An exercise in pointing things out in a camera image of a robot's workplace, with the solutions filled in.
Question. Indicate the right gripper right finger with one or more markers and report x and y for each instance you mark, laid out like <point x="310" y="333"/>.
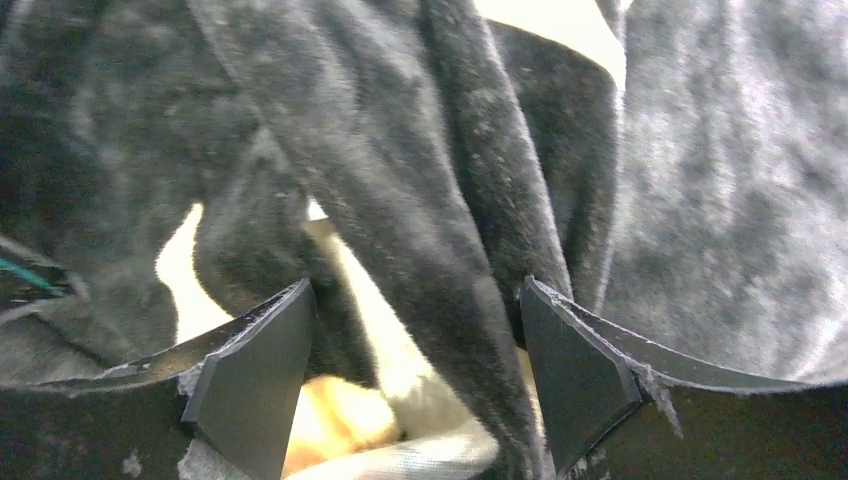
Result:
<point x="617" y="405"/>

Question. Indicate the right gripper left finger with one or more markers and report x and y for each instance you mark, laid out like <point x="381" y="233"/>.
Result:
<point x="225" y="398"/>

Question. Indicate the black floral pillowcase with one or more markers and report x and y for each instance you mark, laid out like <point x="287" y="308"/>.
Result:
<point x="728" y="239"/>

